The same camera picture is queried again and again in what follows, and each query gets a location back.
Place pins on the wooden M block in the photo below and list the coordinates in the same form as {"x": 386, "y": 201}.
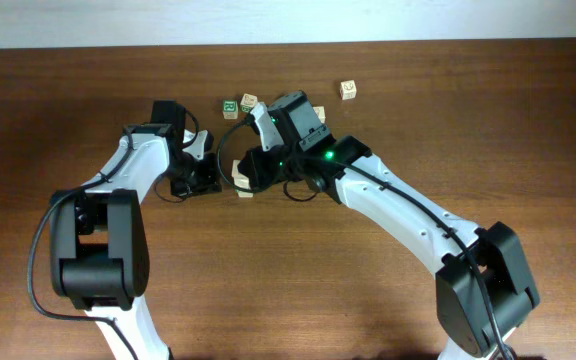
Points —
{"x": 320, "y": 112}

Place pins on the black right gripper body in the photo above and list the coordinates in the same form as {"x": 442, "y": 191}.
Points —
{"x": 272, "y": 166}

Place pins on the blue 5 wooden block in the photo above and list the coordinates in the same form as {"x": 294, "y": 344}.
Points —
{"x": 240, "y": 180}

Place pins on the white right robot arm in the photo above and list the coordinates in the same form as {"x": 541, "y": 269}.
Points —
{"x": 485, "y": 288}

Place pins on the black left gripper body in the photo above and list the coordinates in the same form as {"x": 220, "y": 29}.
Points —
{"x": 193, "y": 176}

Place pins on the green B wooden block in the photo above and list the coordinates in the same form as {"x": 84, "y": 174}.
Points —
{"x": 248, "y": 102}

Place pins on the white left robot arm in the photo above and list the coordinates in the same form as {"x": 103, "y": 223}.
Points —
{"x": 99, "y": 257}

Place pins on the wooden block red U side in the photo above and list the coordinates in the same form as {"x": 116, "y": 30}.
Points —
{"x": 244, "y": 194}

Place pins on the green R wooden block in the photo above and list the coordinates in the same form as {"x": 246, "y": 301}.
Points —
{"x": 230, "y": 109}

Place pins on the plain wooden K block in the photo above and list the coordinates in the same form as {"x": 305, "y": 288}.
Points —
{"x": 348, "y": 90}

